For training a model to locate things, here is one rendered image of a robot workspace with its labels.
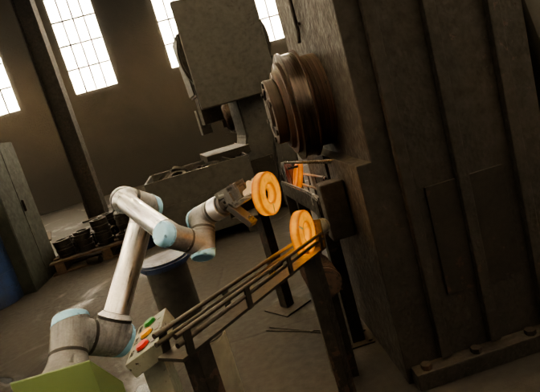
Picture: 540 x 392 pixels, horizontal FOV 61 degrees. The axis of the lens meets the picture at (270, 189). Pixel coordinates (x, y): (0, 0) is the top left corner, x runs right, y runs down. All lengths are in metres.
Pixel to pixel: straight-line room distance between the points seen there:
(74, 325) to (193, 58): 3.08
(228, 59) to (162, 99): 7.55
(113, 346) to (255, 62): 3.24
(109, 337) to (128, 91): 10.37
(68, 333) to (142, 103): 10.34
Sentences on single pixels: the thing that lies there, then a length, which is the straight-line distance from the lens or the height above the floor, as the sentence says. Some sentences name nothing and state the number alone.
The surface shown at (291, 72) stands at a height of 1.25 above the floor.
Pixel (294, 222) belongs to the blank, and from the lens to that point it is 1.54.
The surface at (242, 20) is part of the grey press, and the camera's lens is 4.74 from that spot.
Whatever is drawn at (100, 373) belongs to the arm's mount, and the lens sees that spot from 2.01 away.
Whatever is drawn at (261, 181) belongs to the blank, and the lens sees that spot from 1.56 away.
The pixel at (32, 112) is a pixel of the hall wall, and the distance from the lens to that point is 12.81.
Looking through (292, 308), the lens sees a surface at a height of 0.01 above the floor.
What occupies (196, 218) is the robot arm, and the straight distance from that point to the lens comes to 1.75.
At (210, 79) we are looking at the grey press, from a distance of 4.59.
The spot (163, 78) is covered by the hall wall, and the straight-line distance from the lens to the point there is 12.12.
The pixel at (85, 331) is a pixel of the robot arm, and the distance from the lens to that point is 2.12.
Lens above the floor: 1.17
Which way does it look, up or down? 11 degrees down
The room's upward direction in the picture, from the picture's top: 16 degrees counter-clockwise
